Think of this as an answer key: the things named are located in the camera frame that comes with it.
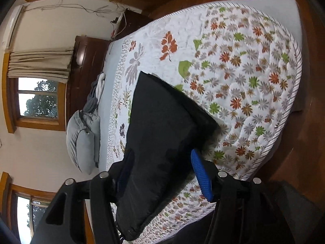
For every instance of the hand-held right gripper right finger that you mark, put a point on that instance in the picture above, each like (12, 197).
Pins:
(201, 175)

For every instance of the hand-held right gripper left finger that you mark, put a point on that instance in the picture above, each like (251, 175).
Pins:
(124, 177)

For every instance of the black puffer jacket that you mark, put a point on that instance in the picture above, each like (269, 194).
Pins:
(157, 132)

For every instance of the grey pillow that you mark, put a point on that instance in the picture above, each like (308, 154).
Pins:
(85, 152)
(76, 122)

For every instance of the grey crumpled clothes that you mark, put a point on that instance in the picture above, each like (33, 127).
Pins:
(92, 99)

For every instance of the white crumpled cloth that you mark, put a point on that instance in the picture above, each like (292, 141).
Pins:
(101, 83)

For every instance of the wooden framed window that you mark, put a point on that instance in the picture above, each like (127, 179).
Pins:
(38, 99)
(22, 216)

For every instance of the floral quilted bedspread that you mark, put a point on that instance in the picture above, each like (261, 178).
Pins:
(241, 68)

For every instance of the dark wooden headboard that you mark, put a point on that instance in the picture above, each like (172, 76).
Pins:
(86, 56)

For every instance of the beige curtain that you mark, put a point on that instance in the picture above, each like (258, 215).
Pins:
(40, 64)

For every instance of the dark wooden nightstand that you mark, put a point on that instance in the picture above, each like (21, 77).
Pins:
(134, 21)

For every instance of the white air conditioner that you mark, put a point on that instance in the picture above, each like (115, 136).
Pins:
(12, 28)

